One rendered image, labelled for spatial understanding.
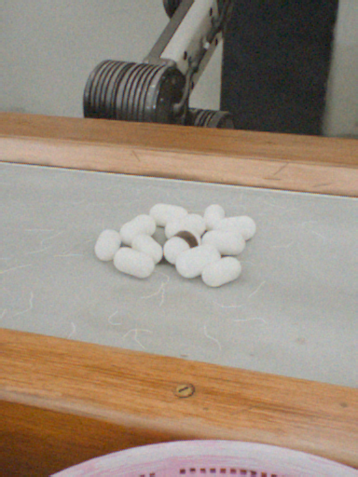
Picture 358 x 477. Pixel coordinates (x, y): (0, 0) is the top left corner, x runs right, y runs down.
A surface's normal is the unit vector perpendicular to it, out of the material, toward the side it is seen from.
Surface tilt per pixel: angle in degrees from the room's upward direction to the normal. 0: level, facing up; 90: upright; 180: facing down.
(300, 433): 1
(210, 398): 0
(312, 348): 0
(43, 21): 91
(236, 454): 75
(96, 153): 45
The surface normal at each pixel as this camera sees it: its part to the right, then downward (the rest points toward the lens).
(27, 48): -0.26, 0.47
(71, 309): 0.00, -0.88
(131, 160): -0.18, -0.29
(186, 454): 0.07, 0.23
